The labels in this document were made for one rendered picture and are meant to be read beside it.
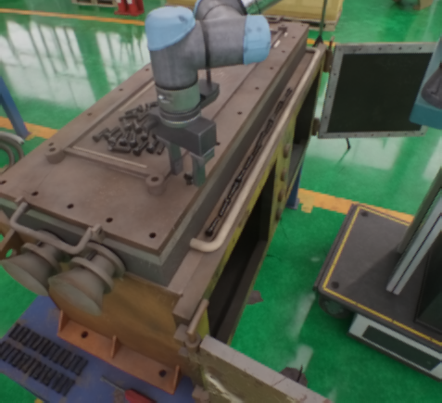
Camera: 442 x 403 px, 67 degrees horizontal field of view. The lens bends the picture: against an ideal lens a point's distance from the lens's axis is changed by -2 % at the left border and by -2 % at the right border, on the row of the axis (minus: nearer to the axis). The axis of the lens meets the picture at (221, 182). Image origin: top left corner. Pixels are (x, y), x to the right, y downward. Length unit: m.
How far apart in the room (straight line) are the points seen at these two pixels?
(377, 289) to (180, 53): 1.60
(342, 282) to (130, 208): 1.36
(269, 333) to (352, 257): 0.62
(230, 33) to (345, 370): 1.77
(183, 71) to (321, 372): 1.71
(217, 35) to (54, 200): 0.48
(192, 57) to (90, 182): 0.39
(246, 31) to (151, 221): 0.38
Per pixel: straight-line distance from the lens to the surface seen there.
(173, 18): 0.53
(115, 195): 0.75
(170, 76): 0.56
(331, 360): 2.03
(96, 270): 0.71
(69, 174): 0.84
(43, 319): 1.53
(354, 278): 1.90
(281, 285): 2.17
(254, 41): 0.57
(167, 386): 1.27
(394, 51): 1.97
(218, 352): 0.68
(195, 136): 0.59
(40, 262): 0.84
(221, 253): 0.77
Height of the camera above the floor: 1.86
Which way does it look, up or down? 43 degrees down
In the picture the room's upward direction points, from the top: 2 degrees counter-clockwise
